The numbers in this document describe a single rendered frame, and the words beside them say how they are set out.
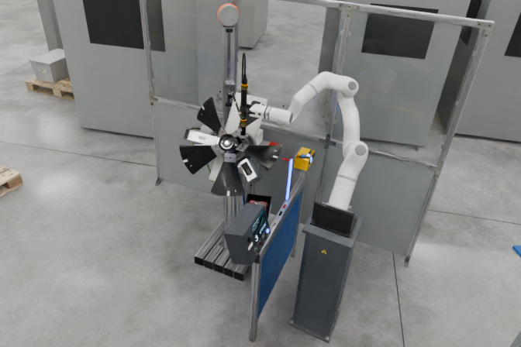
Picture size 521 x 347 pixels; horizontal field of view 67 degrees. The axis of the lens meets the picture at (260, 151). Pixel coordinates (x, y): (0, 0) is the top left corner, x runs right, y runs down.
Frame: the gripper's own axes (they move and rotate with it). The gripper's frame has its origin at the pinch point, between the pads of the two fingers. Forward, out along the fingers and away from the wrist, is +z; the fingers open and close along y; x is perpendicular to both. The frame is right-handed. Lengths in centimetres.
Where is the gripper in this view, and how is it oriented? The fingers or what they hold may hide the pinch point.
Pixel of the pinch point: (244, 107)
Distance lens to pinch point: 253.2
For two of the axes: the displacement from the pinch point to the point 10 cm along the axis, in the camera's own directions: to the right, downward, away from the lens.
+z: -9.2, -2.5, 3.1
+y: 3.9, -4.7, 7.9
